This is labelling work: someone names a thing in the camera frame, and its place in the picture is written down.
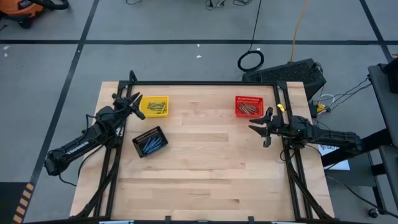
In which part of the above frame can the black plastic basket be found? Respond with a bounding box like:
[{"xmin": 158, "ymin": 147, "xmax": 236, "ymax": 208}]
[{"xmin": 132, "ymin": 125, "xmax": 169, "ymax": 159}]

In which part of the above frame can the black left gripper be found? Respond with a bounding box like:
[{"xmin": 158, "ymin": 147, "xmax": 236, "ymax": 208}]
[{"xmin": 104, "ymin": 91, "xmax": 147, "ymax": 125}]

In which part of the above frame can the yellow hanging cable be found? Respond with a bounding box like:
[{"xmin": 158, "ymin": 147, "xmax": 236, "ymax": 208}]
[{"xmin": 289, "ymin": 0, "xmax": 309, "ymax": 63}]

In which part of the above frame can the red plastic basket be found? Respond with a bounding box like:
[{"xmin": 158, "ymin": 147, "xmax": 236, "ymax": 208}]
[{"xmin": 234, "ymin": 95, "xmax": 264, "ymax": 119}]

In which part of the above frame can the yellow plastic basket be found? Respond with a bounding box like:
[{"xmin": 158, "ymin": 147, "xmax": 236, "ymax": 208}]
[{"xmin": 139, "ymin": 95, "xmax": 170, "ymax": 119}]

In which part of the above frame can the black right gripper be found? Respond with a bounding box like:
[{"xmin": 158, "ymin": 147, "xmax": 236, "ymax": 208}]
[{"xmin": 248, "ymin": 113, "xmax": 297, "ymax": 138}]

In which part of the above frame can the white paper sheet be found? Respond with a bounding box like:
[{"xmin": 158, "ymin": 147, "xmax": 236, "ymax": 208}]
[{"xmin": 318, "ymin": 144, "xmax": 351, "ymax": 171}]

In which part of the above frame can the black computer case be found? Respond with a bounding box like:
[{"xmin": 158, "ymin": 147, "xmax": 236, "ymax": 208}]
[{"xmin": 241, "ymin": 58, "xmax": 328, "ymax": 101}]

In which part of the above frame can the black aluminium table frame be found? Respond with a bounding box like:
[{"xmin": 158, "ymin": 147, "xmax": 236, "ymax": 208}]
[{"xmin": 73, "ymin": 70, "xmax": 333, "ymax": 224}]

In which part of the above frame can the grey cart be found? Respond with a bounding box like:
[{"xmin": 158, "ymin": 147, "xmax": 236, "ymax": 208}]
[{"xmin": 368, "ymin": 54, "xmax": 398, "ymax": 224}]

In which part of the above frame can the orange shop vacuum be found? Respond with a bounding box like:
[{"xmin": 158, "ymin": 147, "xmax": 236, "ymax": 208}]
[{"xmin": 0, "ymin": 0, "xmax": 70, "ymax": 29}]

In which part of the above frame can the black cable with coil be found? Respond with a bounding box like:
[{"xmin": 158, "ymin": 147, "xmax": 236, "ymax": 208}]
[{"xmin": 236, "ymin": 0, "xmax": 266, "ymax": 73}]

